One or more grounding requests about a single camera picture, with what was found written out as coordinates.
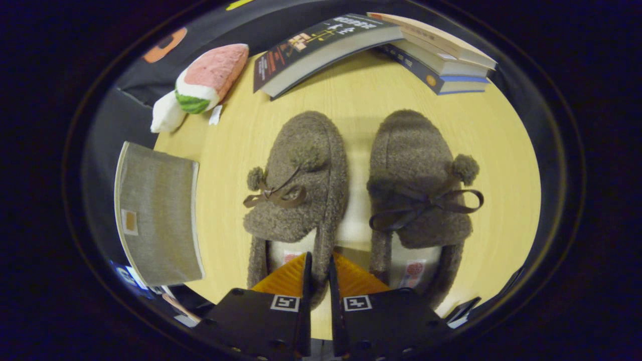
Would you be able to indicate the black cover book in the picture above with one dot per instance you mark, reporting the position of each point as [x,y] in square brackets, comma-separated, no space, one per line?
[311,45]

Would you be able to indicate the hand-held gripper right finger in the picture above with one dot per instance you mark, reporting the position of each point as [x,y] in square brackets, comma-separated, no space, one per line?
[335,301]

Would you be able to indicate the blue cover book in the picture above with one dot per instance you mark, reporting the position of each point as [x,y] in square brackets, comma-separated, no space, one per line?
[431,80]

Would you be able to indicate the grey fabric storage box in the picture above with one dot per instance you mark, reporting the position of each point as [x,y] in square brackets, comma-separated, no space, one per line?
[160,215]

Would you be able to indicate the blue printed box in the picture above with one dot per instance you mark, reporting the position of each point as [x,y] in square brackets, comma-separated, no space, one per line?
[125,276]

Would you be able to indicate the white plush toy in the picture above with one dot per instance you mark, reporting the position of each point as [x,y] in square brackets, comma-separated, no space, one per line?
[165,118]

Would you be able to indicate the watermelon slice plush toy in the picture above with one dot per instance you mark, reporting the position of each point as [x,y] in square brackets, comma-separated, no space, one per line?
[215,70]

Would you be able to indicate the brown fuzzy shoe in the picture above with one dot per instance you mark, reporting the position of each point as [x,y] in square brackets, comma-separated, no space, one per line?
[411,145]
[301,135]

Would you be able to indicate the beige cover book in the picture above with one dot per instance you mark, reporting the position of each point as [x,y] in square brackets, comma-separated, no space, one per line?
[431,37]

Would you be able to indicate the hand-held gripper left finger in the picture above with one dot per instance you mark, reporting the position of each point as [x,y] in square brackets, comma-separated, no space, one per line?
[306,281]

